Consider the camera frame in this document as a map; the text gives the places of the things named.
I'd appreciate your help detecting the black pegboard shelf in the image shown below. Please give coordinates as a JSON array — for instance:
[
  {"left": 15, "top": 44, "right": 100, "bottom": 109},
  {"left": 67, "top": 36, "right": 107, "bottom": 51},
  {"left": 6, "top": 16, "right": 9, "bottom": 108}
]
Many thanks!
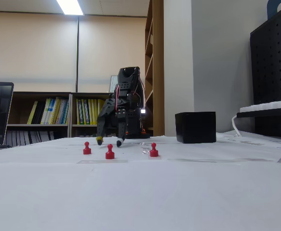
[{"left": 236, "top": 107, "right": 281, "bottom": 118}]

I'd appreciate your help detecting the white power strip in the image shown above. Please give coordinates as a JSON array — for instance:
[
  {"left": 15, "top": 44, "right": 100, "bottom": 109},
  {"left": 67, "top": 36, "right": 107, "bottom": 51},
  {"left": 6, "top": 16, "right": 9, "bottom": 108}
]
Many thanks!
[{"left": 239, "top": 98, "right": 281, "bottom": 113}]

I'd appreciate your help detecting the dark blue rounded panel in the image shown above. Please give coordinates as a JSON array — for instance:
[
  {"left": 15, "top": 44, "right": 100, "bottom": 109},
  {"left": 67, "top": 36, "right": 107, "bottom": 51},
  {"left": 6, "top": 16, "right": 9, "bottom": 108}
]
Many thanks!
[{"left": 267, "top": 0, "right": 281, "bottom": 20}]

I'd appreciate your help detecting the yellow ring binder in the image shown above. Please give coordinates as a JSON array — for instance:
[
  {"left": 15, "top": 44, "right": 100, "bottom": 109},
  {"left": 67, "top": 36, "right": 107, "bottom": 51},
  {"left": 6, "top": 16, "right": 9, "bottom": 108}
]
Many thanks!
[
  {"left": 97, "top": 99, "right": 107, "bottom": 118},
  {"left": 76, "top": 98, "right": 82, "bottom": 125},
  {"left": 87, "top": 98, "right": 93, "bottom": 125},
  {"left": 94, "top": 98, "right": 99, "bottom": 125},
  {"left": 91, "top": 98, "right": 96, "bottom": 125},
  {"left": 81, "top": 98, "right": 88, "bottom": 125}
]

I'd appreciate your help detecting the yellow white book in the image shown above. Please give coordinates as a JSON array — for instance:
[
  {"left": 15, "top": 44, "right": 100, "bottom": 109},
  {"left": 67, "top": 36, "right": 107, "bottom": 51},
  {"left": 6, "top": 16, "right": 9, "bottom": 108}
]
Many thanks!
[
  {"left": 40, "top": 97, "right": 53, "bottom": 125},
  {"left": 48, "top": 97, "right": 62, "bottom": 125}
]

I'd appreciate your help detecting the white power cable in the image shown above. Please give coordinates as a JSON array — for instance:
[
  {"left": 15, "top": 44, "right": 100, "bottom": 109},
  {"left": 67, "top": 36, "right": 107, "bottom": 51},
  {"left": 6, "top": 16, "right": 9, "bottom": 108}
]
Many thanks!
[{"left": 231, "top": 115, "right": 242, "bottom": 137}]

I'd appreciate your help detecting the white blue book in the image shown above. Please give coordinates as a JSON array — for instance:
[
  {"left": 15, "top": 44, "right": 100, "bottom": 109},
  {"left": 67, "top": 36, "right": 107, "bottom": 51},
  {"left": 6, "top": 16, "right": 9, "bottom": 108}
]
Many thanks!
[{"left": 56, "top": 98, "right": 70, "bottom": 125}]

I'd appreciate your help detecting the red white servo wire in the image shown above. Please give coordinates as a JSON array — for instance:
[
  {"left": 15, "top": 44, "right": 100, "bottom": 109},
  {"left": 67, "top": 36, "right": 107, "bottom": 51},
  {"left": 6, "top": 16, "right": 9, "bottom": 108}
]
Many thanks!
[{"left": 114, "top": 84, "right": 121, "bottom": 112}]

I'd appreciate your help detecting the black book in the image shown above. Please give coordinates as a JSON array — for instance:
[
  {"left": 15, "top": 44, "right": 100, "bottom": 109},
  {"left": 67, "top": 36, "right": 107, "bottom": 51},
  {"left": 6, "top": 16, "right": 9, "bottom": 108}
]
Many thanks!
[{"left": 31, "top": 101, "right": 47, "bottom": 125}]

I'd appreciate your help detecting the low wooden bookshelf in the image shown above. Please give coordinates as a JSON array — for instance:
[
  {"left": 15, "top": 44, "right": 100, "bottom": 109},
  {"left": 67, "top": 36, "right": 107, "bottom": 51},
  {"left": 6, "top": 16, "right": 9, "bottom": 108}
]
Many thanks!
[{"left": 6, "top": 91, "right": 121, "bottom": 145}]

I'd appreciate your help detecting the ceiling light panel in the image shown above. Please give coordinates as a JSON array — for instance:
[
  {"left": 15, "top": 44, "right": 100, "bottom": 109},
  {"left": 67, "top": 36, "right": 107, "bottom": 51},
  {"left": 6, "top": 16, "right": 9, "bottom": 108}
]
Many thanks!
[{"left": 55, "top": 0, "right": 84, "bottom": 16}]

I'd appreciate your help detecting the black pegboard panel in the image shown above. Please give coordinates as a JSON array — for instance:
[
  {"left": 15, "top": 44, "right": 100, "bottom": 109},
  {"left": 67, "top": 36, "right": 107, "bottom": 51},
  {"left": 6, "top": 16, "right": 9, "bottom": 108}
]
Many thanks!
[{"left": 250, "top": 1, "right": 281, "bottom": 140}]

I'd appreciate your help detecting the beige roller blind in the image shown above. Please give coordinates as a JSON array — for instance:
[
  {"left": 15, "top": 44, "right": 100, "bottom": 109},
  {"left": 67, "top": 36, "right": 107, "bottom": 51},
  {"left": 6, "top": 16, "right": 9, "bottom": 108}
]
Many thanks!
[
  {"left": 0, "top": 11, "right": 78, "bottom": 80},
  {"left": 79, "top": 15, "right": 147, "bottom": 80}
]

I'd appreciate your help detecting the black open box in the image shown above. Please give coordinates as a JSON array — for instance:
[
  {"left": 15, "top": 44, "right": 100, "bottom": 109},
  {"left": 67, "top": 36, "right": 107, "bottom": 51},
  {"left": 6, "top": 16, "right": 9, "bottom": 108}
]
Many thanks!
[{"left": 174, "top": 111, "right": 217, "bottom": 144}]

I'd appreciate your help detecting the tall wooden bookshelf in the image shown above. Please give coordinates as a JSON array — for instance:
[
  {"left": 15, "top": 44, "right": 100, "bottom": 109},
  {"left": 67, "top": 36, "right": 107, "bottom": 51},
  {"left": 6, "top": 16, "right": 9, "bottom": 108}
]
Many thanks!
[{"left": 145, "top": 0, "right": 165, "bottom": 137}]

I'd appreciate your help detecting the slim yellow binder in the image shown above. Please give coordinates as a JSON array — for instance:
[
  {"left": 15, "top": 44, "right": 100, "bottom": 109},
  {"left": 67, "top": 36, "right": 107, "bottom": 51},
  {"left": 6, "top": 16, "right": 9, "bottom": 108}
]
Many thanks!
[{"left": 27, "top": 100, "right": 39, "bottom": 125}]

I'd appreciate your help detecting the white paper table cover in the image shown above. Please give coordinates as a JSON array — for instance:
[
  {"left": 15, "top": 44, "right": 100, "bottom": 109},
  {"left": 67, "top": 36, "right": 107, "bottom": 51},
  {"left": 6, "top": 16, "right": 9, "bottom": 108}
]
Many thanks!
[{"left": 0, "top": 136, "right": 281, "bottom": 231}]

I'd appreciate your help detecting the framed certificate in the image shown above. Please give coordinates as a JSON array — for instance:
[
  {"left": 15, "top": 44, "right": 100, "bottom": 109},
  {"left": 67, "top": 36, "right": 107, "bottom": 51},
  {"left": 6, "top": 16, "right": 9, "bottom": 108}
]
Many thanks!
[{"left": 109, "top": 75, "right": 120, "bottom": 93}]

